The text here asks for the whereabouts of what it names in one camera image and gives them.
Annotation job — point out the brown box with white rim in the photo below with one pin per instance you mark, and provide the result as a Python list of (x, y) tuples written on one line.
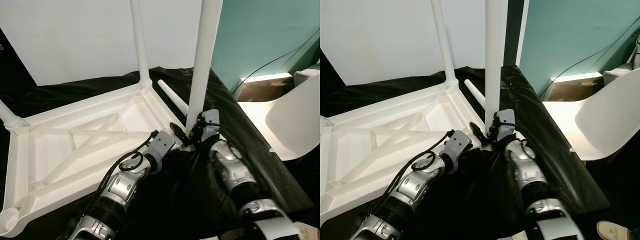
[(262, 92)]

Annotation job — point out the white plastic table top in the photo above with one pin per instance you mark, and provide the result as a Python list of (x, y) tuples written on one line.
[(75, 150), (380, 150)]

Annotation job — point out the light grey cushion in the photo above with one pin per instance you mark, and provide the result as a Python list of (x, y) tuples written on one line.
[(307, 77), (621, 76)]

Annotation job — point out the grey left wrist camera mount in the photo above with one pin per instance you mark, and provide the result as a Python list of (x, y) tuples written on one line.
[(161, 146), (456, 146)]

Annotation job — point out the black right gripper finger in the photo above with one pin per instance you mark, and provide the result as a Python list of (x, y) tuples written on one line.
[(477, 133), (179, 134)]

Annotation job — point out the black plastic cover sheet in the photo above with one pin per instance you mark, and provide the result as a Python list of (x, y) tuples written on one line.
[(550, 165), (260, 165)]

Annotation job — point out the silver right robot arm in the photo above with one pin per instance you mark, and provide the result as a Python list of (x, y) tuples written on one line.
[(527, 170), (232, 170)]

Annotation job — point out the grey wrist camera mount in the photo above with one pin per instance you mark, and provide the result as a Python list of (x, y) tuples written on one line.
[(211, 120), (506, 120), (161, 146), (456, 146)]

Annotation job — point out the white shoe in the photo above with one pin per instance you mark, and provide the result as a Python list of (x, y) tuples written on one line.
[(614, 230), (306, 231)]

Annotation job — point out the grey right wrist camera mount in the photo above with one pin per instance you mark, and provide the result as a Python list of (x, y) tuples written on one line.
[(506, 120), (211, 120)]

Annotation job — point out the white plastic shell chair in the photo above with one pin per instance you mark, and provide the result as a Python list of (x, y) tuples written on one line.
[(297, 122), (607, 120)]

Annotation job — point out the large white board panel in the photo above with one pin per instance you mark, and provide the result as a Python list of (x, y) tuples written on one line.
[(380, 40), (75, 40)]

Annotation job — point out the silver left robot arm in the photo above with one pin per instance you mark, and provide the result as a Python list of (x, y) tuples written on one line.
[(412, 187), (120, 187)]

